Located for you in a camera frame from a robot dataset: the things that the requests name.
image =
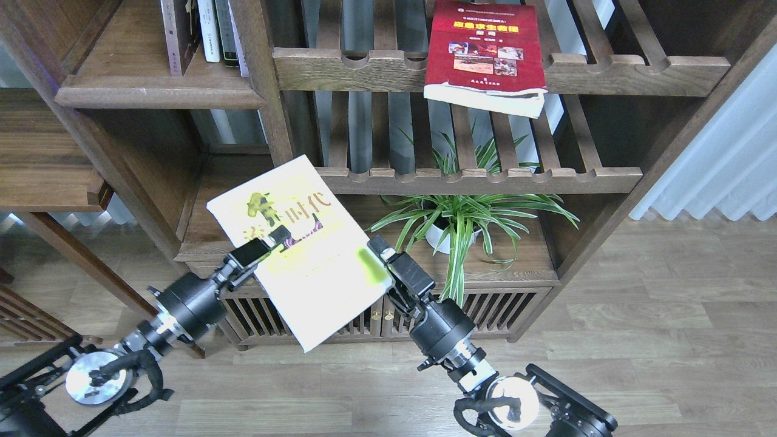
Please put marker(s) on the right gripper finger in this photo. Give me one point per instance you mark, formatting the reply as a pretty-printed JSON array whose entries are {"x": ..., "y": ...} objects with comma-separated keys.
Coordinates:
[{"x": 381, "y": 249}]

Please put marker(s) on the dark wooden bookshelf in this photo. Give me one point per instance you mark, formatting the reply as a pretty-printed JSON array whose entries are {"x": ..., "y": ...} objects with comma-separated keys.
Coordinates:
[{"x": 347, "y": 94}]

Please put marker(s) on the red book with photos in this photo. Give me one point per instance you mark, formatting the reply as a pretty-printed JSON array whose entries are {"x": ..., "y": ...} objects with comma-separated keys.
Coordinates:
[{"x": 487, "y": 57}]

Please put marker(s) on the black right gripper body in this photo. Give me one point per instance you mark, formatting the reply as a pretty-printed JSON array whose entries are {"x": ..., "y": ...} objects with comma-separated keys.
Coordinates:
[{"x": 442, "y": 330}]

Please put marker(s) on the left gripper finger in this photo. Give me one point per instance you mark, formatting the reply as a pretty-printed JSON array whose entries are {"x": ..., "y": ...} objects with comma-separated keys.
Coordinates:
[{"x": 279, "y": 236}]

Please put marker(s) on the green spider plant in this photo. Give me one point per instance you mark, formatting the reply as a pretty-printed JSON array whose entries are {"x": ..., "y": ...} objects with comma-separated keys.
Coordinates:
[{"x": 501, "y": 211}]

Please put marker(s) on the yellow green book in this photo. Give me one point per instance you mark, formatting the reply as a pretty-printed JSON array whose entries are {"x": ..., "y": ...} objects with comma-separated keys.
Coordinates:
[{"x": 323, "y": 274}]

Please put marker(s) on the white upright book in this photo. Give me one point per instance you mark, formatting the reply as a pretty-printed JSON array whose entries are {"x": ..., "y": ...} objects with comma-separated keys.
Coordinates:
[{"x": 210, "y": 34}]

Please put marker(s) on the pale upright book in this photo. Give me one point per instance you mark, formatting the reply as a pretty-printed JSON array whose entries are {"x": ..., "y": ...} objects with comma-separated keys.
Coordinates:
[{"x": 244, "y": 71}]

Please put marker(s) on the dark upright book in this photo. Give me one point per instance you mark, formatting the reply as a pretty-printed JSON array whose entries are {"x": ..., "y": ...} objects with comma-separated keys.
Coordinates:
[{"x": 226, "y": 32}]

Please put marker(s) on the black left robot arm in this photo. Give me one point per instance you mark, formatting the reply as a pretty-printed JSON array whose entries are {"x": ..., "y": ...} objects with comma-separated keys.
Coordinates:
[{"x": 127, "y": 377}]

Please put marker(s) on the white curtain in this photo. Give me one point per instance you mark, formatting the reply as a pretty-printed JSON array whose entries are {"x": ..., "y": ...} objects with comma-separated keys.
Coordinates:
[{"x": 729, "y": 169}]

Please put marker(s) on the maroon book white characters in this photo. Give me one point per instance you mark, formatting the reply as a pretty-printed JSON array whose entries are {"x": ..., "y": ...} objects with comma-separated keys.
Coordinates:
[{"x": 182, "y": 32}]

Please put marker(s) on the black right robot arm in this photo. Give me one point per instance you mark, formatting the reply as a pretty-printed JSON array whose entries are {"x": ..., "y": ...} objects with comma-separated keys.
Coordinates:
[{"x": 492, "y": 404}]

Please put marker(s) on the white plant pot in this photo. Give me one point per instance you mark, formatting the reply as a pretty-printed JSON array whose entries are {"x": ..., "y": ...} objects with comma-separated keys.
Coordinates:
[{"x": 456, "y": 239}]

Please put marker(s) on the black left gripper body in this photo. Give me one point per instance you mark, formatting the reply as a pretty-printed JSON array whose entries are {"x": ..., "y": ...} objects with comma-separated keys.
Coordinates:
[{"x": 191, "y": 306}]

